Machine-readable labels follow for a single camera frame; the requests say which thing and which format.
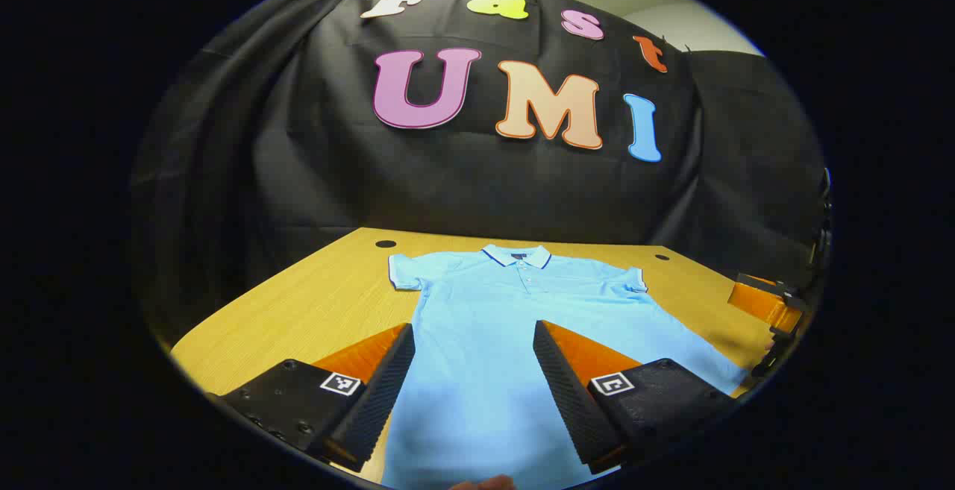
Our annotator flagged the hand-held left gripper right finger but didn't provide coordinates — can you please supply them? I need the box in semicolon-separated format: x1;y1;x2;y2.
533;320;739;476

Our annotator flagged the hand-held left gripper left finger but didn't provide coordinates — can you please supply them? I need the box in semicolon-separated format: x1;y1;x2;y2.
205;322;416;474

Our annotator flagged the light blue polo T-shirt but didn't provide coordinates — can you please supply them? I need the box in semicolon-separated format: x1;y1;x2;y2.
381;244;749;490

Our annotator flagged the black backdrop cloth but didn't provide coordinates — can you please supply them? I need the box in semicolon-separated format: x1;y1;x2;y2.
131;0;829;342

